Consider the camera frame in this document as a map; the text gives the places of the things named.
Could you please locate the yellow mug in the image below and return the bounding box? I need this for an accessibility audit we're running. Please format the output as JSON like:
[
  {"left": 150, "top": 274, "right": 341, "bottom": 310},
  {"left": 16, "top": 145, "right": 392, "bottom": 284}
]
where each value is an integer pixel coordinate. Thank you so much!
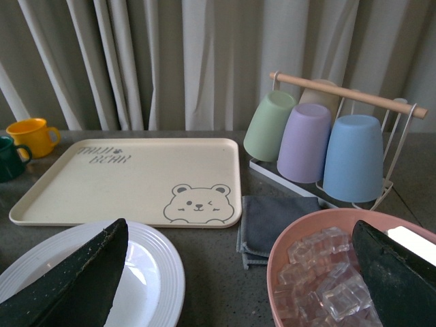
[{"left": 6, "top": 118, "right": 61, "bottom": 159}]

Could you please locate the grey folded cloth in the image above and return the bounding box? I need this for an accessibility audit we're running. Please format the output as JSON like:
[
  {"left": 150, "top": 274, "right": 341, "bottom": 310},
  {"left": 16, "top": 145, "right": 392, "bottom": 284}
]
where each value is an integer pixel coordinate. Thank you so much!
[{"left": 236, "top": 196, "right": 322, "bottom": 270}]

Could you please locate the white cup rack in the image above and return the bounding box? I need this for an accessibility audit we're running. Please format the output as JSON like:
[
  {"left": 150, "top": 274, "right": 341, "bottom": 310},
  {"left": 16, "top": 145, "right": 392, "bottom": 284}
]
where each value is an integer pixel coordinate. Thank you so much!
[{"left": 249, "top": 71, "right": 428, "bottom": 211}]

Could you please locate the blue plastic cup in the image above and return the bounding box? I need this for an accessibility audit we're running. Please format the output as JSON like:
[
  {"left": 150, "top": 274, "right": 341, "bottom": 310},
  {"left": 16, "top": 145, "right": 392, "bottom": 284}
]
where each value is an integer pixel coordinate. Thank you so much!
[{"left": 323, "top": 114, "right": 384, "bottom": 203}]

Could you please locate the clear ice cube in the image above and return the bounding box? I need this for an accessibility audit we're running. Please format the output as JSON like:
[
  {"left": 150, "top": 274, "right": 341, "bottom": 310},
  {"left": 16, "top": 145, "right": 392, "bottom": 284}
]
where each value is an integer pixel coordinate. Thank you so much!
[{"left": 322, "top": 283, "right": 360, "bottom": 322}]

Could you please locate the purple plastic cup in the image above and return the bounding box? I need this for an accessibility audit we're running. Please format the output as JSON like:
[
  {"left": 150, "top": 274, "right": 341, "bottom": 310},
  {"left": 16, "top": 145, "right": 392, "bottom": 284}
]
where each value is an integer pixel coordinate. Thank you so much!
[{"left": 277, "top": 104, "right": 331, "bottom": 183}]

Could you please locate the dark green mug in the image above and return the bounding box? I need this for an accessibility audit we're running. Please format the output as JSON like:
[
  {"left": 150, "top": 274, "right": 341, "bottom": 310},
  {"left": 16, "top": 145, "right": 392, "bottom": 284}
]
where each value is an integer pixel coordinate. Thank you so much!
[{"left": 1, "top": 136, "right": 33, "bottom": 183}]

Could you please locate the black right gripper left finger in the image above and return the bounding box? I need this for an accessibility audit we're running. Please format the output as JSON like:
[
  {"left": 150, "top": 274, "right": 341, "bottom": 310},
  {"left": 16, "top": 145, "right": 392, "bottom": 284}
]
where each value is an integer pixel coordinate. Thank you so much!
[{"left": 1, "top": 219, "right": 129, "bottom": 326}]

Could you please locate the cream bear tray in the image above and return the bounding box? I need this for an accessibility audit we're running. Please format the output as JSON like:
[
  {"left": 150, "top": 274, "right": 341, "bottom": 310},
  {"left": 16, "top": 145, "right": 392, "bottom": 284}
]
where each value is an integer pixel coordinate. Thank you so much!
[{"left": 9, "top": 138, "right": 242, "bottom": 228}]

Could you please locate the green plastic cup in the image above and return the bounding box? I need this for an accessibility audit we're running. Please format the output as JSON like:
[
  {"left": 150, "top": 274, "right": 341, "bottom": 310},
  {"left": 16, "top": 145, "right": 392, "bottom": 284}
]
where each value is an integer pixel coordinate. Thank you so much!
[{"left": 243, "top": 91, "right": 296, "bottom": 162}]

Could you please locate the pink bowl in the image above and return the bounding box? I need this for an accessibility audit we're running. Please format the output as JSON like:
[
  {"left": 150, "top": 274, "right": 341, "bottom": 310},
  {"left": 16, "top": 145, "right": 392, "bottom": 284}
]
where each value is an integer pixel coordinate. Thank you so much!
[{"left": 266, "top": 208, "right": 435, "bottom": 326}]

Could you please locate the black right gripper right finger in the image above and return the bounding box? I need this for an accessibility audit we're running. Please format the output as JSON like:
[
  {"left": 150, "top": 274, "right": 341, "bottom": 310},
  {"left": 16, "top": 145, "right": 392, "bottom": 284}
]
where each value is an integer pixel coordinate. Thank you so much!
[{"left": 352, "top": 220, "right": 435, "bottom": 326}]

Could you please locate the white ribbed plate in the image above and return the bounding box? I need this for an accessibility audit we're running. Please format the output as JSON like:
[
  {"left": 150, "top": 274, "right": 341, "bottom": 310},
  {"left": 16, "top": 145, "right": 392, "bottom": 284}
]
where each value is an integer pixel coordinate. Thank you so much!
[{"left": 1, "top": 221, "right": 185, "bottom": 326}]

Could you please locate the beige plastic cup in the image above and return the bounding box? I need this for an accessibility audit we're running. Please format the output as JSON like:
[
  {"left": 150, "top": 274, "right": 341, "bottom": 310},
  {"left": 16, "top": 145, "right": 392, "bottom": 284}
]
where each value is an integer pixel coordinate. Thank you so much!
[{"left": 299, "top": 88, "right": 339, "bottom": 120}]

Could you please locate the grey curtain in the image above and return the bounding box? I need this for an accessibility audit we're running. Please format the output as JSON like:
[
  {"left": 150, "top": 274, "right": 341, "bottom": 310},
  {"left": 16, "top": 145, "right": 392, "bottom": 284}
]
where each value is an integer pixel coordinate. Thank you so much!
[{"left": 1, "top": 1, "right": 435, "bottom": 133}]

